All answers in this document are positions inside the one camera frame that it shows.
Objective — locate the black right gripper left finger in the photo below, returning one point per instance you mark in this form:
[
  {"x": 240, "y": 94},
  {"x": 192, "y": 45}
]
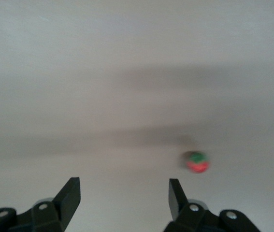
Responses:
[{"x": 66, "y": 205}]

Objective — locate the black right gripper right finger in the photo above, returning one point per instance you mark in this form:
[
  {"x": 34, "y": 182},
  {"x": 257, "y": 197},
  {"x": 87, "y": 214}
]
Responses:
[{"x": 177, "y": 203}]

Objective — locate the red strawberry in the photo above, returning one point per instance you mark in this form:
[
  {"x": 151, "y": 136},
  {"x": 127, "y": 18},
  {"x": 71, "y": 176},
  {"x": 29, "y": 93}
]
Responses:
[{"x": 197, "y": 163}]

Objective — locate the brown table cover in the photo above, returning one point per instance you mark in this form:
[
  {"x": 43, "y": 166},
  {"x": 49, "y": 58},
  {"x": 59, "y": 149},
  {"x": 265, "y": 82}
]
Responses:
[{"x": 78, "y": 96}]

